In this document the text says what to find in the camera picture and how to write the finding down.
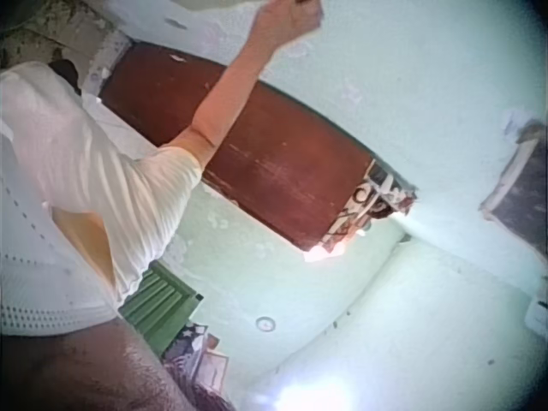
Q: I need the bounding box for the person's right hand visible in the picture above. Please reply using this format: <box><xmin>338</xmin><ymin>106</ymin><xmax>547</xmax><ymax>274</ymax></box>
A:
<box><xmin>256</xmin><ymin>0</ymin><xmax>324</xmax><ymax>44</ymax></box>

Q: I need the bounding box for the red-brown wooden door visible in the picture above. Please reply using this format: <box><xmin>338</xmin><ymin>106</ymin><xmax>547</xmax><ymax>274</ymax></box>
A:
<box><xmin>97</xmin><ymin>42</ymin><xmax>386</xmax><ymax>253</ymax></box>

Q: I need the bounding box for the white lace cloth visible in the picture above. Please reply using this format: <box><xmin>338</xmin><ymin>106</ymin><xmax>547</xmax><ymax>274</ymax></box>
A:
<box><xmin>80</xmin><ymin>32</ymin><xmax>132</xmax><ymax>99</ymax></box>

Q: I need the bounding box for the green louvred shutter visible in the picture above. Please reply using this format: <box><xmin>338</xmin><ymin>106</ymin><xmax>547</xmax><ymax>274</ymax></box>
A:
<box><xmin>117</xmin><ymin>259</ymin><xmax>205</xmax><ymax>359</ymax></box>

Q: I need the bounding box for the dark framed wall niche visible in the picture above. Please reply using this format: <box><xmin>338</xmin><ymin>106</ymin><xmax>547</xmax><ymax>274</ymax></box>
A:
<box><xmin>478</xmin><ymin>118</ymin><xmax>548</xmax><ymax>258</ymax></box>

